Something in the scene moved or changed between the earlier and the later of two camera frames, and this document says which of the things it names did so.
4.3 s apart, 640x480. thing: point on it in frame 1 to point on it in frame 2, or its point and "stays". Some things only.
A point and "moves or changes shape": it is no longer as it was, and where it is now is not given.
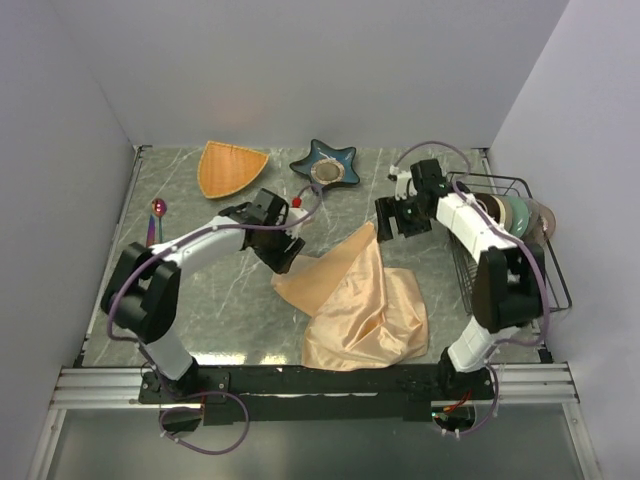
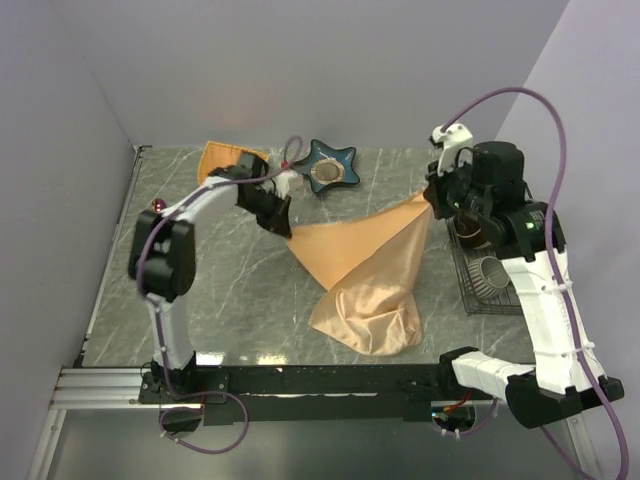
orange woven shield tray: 225,168 stays
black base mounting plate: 380,392 stays
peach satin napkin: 364,315 moves or changes shape
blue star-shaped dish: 327,166 stays
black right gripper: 389,207 to 434,190
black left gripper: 281,261 to 278,221
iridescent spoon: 159,208 stays
